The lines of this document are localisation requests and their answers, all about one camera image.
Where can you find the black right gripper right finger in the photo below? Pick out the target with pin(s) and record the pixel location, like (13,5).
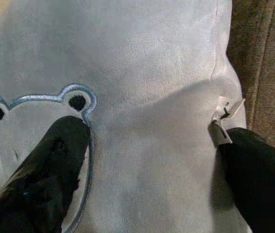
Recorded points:
(261,179)

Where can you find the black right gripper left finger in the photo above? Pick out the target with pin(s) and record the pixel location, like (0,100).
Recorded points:
(42,174)

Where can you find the grey bear-embroidered pillow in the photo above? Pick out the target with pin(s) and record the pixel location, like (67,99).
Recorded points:
(137,72)

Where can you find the brown fabric sofa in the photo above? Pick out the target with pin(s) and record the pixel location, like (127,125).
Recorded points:
(263,60)

